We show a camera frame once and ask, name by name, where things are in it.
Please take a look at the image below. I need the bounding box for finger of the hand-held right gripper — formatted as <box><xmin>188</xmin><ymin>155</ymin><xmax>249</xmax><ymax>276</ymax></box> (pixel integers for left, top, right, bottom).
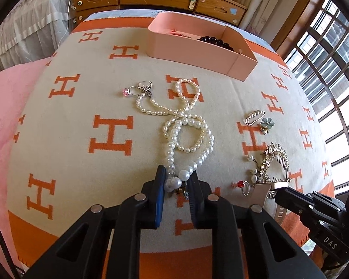
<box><xmin>274</xmin><ymin>187</ymin><xmax>349</xmax><ymax>261</ymax></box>

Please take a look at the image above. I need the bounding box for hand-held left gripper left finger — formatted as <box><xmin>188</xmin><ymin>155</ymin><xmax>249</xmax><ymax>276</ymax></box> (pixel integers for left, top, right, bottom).
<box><xmin>23</xmin><ymin>165</ymin><xmax>167</xmax><ymax>279</ymax></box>

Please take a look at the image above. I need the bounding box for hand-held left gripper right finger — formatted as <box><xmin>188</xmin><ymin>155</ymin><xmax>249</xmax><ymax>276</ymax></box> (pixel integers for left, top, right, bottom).
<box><xmin>186</xmin><ymin>171</ymin><xmax>328</xmax><ymax>279</ymax></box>

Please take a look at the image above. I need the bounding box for pink strap watch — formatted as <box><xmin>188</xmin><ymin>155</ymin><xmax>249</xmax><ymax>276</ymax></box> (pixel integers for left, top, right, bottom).
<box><xmin>244</xmin><ymin>180</ymin><xmax>291</xmax><ymax>230</ymax></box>

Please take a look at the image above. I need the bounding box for red gem ring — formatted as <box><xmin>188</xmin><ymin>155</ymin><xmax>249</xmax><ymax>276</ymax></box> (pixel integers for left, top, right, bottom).
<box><xmin>231</xmin><ymin>180</ymin><xmax>252</xmax><ymax>196</ymax></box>

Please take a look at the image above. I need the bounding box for gold rhinestone hair comb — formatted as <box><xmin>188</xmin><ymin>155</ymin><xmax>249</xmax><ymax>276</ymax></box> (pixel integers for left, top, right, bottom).
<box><xmin>257</xmin><ymin>142</ymin><xmax>293</xmax><ymax>185</ymax></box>

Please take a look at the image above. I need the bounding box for blue flower brooch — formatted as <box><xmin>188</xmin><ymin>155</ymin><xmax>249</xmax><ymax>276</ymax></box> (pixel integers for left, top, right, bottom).
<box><xmin>259</xmin><ymin>117</ymin><xmax>275</xmax><ymax>135</ymax></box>

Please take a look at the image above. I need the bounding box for silver pin brooch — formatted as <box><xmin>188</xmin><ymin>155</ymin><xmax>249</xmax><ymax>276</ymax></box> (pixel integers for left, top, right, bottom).
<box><xmin>244</xmin><ymin>110</ymin><xmax>265</xmax><ymax>126</ymax></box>

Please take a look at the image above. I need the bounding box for pink gem ring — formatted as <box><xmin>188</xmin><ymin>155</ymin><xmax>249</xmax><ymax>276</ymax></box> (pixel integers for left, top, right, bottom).
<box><xmin>121</xmin><ymin>86</ymin><xmax>140</xmax><ymax>97</ymax></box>

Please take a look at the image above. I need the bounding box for rice pearl necklace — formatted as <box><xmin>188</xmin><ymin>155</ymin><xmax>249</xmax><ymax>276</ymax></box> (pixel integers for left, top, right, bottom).
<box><xmin>135</xmin><ymin>78</ymin><xmax>213</xmax><ymax>153</ymax></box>

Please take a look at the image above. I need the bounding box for white stone ring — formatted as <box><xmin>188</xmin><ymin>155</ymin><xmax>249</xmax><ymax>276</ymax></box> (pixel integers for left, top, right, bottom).
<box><xmin>137</xmin><ymin>80</ymin><xmax>154</xmax><ymax>98</ymax></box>

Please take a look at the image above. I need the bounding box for pink jewelry box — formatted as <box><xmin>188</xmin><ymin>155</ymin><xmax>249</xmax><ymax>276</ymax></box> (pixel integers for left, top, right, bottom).
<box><xmin>147</xmin><ymin>12</ymin><xmax>259</xmax><ymax>81</ymax></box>

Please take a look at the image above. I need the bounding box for window with metal grille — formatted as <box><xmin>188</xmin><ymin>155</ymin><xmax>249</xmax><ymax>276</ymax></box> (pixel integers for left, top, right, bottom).
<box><xmin>275</xmin><ymin>0</ymin><xmax>349</xmax><ymax>198</ymax></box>

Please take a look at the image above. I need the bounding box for orange patterned blanket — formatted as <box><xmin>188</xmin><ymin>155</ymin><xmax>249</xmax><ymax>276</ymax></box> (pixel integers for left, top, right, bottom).
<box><xmin>7</xmin><ymin>9</ymin><xmax>336</xmax><ymax>279</ymax></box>

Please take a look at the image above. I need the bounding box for pink blanket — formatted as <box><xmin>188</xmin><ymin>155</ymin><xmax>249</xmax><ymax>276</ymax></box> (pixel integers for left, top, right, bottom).
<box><xmin>0</xmin><ymin>56</ymin><xmax>51</xmax><ymax>279</ymax></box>

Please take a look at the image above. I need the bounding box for beige curtain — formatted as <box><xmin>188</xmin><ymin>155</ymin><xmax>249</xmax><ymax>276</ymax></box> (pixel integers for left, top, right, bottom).
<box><xmin>233</xmin><ymin>0</ymin><xmax>309</xmax><ymax>31</ymax></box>

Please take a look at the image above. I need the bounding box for white lace bed cover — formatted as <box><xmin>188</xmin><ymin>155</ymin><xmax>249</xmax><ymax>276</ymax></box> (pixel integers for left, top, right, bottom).
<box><xmin>0</xmin><ymin>0</ymin><xmax>85</xmax><ymax>76</ymax></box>

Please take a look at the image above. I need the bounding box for dark bead bracelet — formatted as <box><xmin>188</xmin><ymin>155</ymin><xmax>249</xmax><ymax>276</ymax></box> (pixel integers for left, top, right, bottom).
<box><xmin>196</xmin><ymin>35</ymin><xmax>242</xmax><ymax>54</ymax></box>

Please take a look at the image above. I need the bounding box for white charging cable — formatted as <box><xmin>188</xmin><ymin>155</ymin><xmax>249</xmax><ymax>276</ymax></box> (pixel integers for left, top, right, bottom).
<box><xmin>57</xmin><ymin>0</ymin><xmax>82</xmax><ymax>50</ymax></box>

